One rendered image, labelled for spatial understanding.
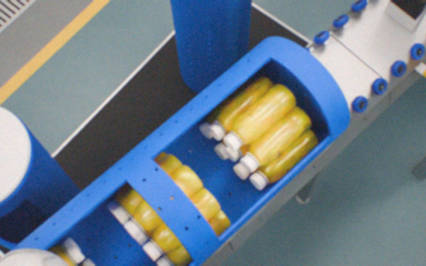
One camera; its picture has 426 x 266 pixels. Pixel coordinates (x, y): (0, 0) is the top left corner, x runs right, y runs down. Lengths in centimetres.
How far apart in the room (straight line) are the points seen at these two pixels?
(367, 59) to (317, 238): 97
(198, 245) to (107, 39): 174
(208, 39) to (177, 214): 99
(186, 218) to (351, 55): 73
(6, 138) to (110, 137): 96
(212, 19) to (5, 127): 77
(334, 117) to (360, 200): 122
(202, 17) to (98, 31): 99
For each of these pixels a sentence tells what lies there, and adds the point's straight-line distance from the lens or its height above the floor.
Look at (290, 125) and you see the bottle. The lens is 127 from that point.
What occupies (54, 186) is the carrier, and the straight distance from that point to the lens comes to 159.
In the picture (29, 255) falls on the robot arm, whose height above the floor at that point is 153.
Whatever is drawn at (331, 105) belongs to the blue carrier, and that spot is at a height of 119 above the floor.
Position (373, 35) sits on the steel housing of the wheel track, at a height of 93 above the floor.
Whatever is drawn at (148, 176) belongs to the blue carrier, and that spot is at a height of 123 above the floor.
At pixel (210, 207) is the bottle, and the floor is 112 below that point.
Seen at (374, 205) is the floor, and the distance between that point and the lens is 245.
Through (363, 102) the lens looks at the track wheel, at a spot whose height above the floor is 97.
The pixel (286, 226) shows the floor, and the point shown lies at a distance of 236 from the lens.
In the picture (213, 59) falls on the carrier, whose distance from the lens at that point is 210.
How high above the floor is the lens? 229
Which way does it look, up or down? 68 degrees down
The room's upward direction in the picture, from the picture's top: 3 degrees counter-clockwise
